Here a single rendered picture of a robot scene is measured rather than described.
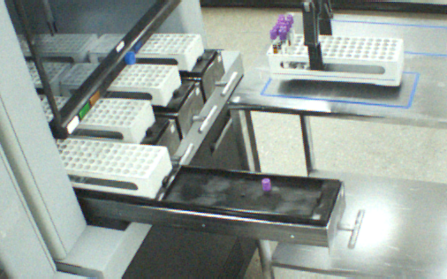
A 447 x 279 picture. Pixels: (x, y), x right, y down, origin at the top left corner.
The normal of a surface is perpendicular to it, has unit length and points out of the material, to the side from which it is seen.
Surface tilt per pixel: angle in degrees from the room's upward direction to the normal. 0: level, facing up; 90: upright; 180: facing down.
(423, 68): 0
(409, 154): 0
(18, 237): 90
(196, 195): 0
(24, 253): 90
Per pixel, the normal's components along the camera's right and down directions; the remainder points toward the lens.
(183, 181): -0.17, -0.79
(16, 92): 0.93, 0.07
